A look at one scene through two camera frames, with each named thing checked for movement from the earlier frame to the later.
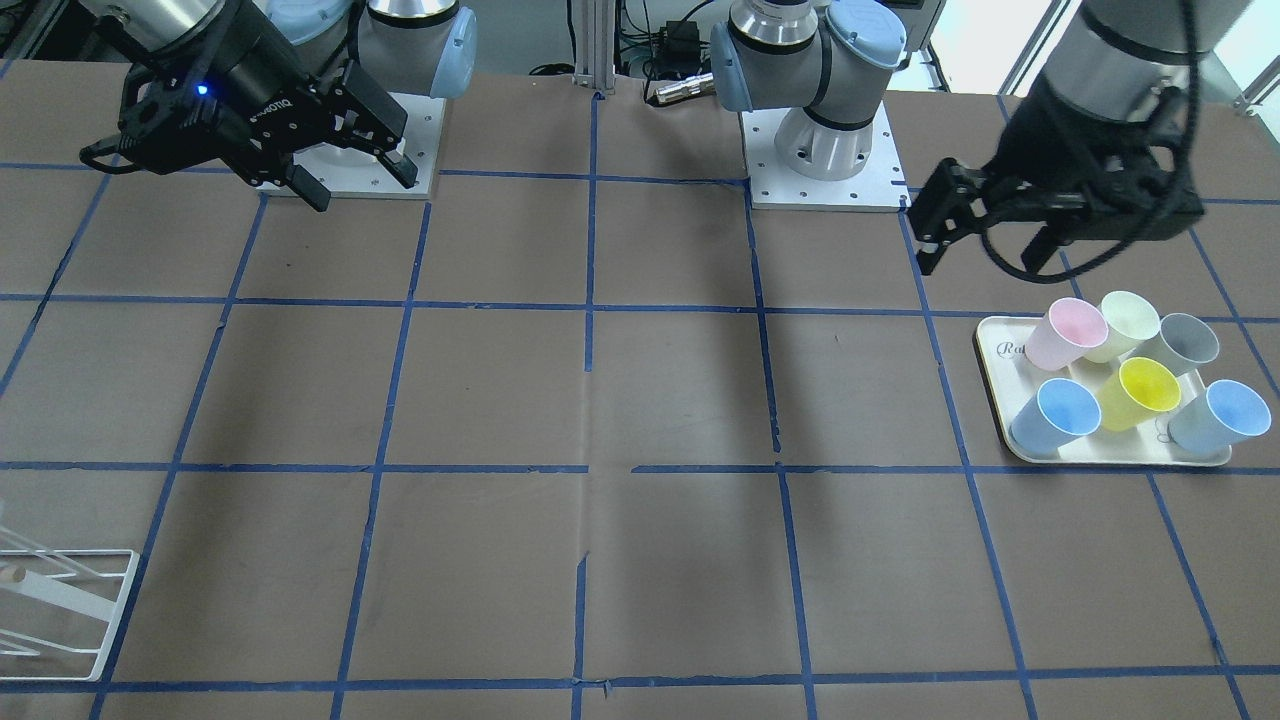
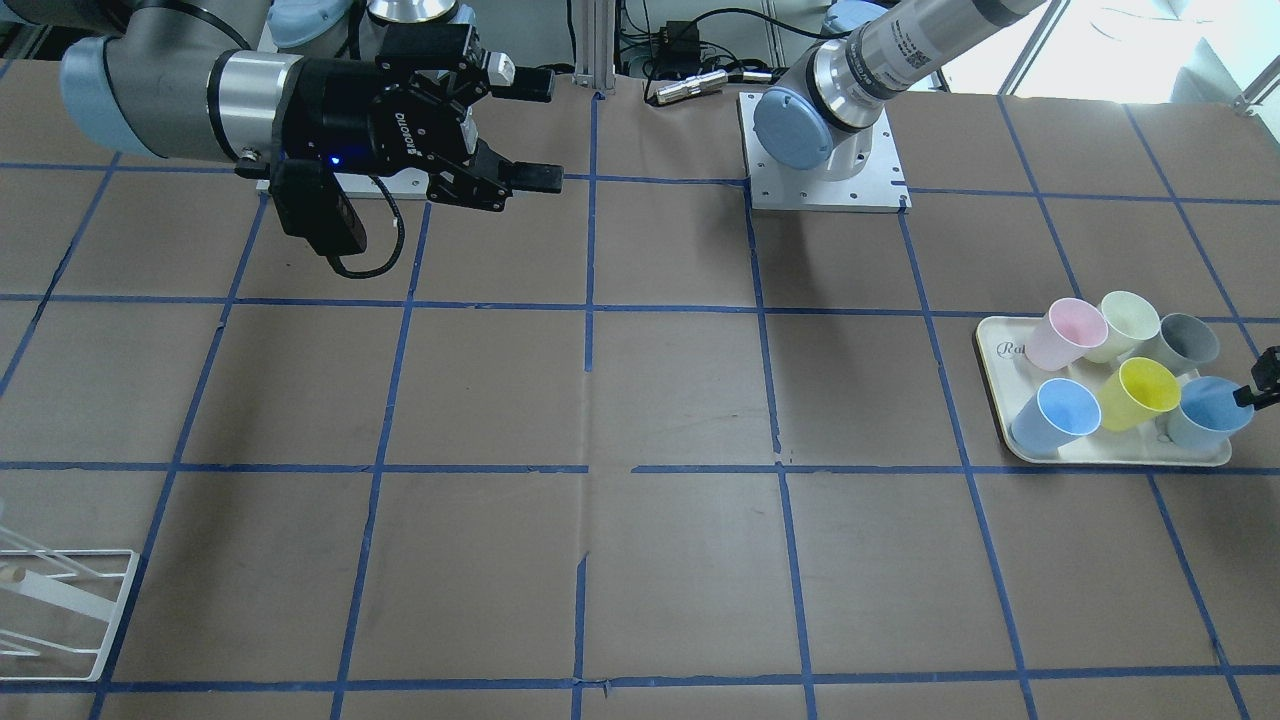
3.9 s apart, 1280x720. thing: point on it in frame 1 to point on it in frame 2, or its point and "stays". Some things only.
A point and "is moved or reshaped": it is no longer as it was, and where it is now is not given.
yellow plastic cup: (1137, 390) stays
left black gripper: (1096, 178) to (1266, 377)
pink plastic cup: (1068, 327) stays
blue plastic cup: (1060, 410) stays
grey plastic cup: (1183, 341) stays
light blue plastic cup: (1225, 413) is moved or reshaped
